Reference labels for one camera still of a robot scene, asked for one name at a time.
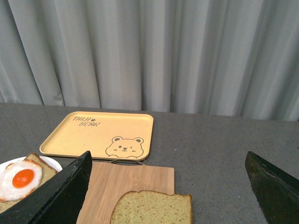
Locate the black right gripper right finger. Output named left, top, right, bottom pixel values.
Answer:
left=245, top=151, right=299, bottom=224

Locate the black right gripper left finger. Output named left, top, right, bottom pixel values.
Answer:
left=0, top=151, right=92, bottom=224

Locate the white round plate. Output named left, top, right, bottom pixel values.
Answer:
left=0, top=156, right=63, bottom=173

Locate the bread slice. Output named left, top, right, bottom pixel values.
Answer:
left=110, top=190, right=193, bottom=224
left=0, top=153, right=58, bottom=213

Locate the fake fried egg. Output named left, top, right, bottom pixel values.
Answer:
left=0, top=160, right=43, bottom=202

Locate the bamboo cutting board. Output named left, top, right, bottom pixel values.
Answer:
left=77, top=161, right=175, bottom=224

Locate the yellow bear tray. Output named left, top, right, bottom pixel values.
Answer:
left=40, top=112, right=154, bottom=161

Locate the grey curtain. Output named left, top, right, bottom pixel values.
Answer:
left=0, top=0, right=299, bottom=121

